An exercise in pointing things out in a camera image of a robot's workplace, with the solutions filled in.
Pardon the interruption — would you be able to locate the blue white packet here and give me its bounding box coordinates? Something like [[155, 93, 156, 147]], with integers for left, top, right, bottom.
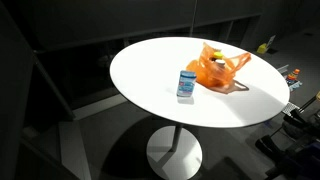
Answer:
[[286, 79, 304, 93]]

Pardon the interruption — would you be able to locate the white capped bottle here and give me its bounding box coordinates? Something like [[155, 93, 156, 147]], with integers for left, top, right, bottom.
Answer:
[[214, 59, 227, 68]]

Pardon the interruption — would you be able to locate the blue white box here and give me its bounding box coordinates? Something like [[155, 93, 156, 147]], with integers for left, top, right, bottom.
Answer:
[[176, 69, 198, 98]]

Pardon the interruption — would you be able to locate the yellow capped bottle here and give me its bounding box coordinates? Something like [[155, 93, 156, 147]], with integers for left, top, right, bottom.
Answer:
[[213, 50, 225, 61]]

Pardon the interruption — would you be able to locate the orange capped drink bottle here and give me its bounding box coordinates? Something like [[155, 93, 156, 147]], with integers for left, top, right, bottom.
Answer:
[[285, 68, 301, 83]]

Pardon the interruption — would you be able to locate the white card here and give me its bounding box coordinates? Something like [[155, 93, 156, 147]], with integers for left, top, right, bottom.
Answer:
[[266, 34, 277, 48]]

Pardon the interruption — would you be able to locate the white flat strip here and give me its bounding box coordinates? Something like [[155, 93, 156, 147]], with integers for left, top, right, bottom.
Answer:
[[276, 64, 290, 75]]

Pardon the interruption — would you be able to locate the black bar clamp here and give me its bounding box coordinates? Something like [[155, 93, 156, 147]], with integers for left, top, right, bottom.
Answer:
[[254, 134, 284, 158], [283, 109, 320, 136]]

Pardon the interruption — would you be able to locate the round white table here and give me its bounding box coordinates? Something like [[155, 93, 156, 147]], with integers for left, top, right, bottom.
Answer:
[[32, 13, 264, 122]]

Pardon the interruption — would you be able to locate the thin grey pole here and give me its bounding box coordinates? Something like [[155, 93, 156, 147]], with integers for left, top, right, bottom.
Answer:
[[189, 0, 198, 37]]

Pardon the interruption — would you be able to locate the white table pedestal base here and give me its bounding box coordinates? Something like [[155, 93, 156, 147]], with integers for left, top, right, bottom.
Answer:
[[145, 123, 203, 180]]

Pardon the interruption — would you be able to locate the orange plastic bag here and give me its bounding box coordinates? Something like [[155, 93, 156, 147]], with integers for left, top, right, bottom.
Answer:
[[185, 42, 252, 95]]

